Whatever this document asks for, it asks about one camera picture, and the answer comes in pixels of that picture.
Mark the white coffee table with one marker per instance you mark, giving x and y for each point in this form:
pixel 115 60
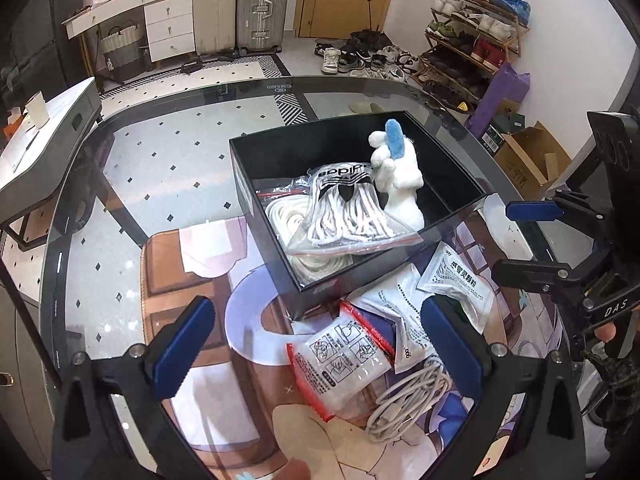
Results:
pixel 35 161

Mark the black cardboard box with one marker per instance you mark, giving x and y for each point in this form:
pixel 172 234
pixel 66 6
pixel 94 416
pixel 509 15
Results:
pixel 284 158

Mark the bagged striped adidas garment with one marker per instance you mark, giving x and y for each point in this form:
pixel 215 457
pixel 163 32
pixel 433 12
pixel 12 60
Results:
pixel 345 216

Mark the black white patterned rug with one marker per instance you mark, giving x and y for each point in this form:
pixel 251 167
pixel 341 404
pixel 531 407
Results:
pixel 158 161

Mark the white medicine sachet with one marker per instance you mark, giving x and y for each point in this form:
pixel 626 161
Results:
pixel 447 275

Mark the white mug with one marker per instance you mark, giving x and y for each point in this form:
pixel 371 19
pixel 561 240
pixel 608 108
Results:
pixel 36 110

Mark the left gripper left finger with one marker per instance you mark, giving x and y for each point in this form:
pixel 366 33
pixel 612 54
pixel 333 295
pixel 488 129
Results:
pixel 88 440

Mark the white plush toy blue ear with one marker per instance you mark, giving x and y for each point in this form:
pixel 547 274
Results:
pixel 397 174

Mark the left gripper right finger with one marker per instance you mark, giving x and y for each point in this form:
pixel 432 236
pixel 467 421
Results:
pixel 547 441

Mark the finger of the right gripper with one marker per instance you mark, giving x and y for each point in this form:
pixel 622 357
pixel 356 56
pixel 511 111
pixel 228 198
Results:
pixel 557 280
pixel 578 211

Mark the person's right hand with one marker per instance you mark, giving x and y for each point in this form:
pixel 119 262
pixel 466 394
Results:
pixel 621 323

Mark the wooden shoe rack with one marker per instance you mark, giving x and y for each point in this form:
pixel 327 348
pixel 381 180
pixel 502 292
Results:
pixel 468 41

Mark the zip bag with white cable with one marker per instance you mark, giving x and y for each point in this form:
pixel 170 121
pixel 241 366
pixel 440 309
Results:
pixel 285 211

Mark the red edged white sachet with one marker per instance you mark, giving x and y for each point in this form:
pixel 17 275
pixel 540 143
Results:
pixel 338 362

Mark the woven laundry basket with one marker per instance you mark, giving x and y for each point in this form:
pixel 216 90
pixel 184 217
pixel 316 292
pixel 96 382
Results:
pixel 123 52

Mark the beige suitcase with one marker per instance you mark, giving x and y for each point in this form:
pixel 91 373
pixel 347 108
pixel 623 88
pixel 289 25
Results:
pixel 214 25

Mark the silver aluminium suitcase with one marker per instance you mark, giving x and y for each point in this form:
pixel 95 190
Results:
pixel 260 25

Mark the brown cardboard box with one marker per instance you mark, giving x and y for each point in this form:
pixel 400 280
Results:
pixel 532 159

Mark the anime print table mat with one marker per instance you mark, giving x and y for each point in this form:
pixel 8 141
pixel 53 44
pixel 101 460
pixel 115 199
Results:
pixel 239 407

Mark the purple bag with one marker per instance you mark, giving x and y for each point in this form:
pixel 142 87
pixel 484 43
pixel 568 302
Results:
pixel 506 85

